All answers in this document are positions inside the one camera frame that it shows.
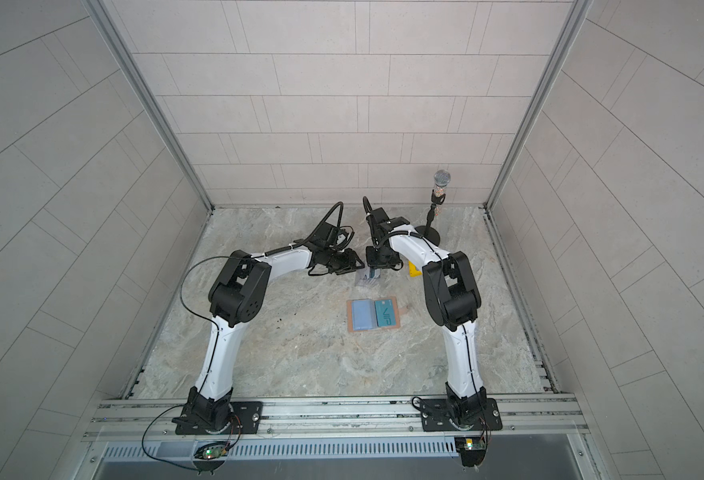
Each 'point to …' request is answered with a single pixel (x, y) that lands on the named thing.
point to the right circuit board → (472, 450)
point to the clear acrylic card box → (367, 277)
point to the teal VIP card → (385, 313)
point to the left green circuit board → (211, 450)
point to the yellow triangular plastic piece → (413, 271)
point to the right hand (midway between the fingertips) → (375, 264)
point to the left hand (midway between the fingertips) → (367, 261)
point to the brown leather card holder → (361, 315)
